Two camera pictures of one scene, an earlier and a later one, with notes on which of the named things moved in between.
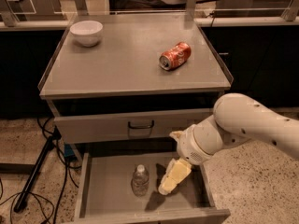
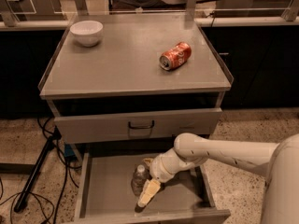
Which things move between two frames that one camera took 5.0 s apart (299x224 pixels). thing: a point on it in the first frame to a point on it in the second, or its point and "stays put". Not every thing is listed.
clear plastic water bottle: (140, 182) stays put
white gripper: (188, 147) to (158, 171)
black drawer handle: (141, 127) stays put
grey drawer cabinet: (131, 77) stays put
